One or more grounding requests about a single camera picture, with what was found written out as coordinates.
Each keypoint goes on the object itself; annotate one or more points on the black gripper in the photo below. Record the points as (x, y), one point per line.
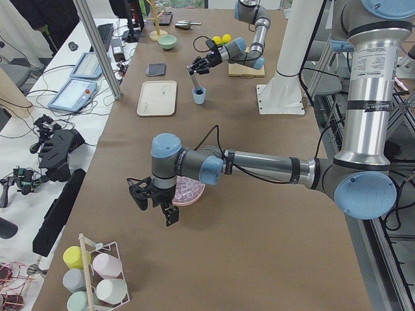
(211, 59)
(161, 195)

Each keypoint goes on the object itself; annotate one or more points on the steel muddler black tip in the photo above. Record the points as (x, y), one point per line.
(197, 87)

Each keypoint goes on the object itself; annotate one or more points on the clear ice cubes pile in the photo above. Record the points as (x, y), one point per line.
(187, 188)

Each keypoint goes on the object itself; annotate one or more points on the light blue plastic cup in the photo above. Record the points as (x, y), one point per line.
(199, 95)

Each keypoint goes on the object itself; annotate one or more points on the steel ice scoop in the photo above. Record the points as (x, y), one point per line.
(186, 24)

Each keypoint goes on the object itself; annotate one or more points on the pink cup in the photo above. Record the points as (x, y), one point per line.
(107, 266)

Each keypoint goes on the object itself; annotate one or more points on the white cup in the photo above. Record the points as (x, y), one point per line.
(111, 291)

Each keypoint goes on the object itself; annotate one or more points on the yellow cup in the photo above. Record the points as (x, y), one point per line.
(72, 257)

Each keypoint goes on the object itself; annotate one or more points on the grey cup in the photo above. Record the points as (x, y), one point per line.
(74, 280)

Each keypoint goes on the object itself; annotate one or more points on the mint green cup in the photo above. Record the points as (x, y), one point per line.
(78, 301)

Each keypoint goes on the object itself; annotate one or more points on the pink bowl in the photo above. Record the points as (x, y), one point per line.
(191, 199)

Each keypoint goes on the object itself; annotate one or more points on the whole yellow lemon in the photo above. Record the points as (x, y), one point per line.
(217, 40)
(226, 38)

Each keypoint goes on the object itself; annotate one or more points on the wooden cutting board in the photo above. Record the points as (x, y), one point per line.
(237, 70)

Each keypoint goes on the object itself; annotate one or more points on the mint green bowl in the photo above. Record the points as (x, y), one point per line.
(167, 42)

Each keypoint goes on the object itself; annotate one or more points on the grey folded cloth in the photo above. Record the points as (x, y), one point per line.
(156, 69)

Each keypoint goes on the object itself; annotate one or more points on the cream rabbit tray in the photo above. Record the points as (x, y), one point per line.
(157, 98)

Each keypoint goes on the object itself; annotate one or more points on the wooden mug tree stand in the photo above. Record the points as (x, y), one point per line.
(155, 35)

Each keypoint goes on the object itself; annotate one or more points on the black power adapter box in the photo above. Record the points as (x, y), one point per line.
(117, 50)

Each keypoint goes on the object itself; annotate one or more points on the black keyboard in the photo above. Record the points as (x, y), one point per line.
(105, 31)

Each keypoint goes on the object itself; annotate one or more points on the black long box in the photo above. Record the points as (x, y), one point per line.
(57, 215)

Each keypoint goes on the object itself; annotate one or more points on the blue teach pendant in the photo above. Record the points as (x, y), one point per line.
(74, 95)
(87, 67)

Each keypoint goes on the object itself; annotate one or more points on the black computer mouse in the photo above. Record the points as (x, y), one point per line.
(72, 46)

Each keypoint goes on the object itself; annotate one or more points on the black angular device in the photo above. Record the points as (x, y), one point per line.
(54, 146)

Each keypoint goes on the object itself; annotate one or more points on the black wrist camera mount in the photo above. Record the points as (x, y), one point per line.
(141, 191)

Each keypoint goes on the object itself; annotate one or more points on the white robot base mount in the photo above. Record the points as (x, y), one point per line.
(283, 95)

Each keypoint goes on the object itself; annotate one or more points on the white wire cup rack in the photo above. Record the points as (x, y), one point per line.
(90, 250)

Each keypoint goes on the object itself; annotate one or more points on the aluminium frame post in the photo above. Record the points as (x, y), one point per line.
(96, 42)

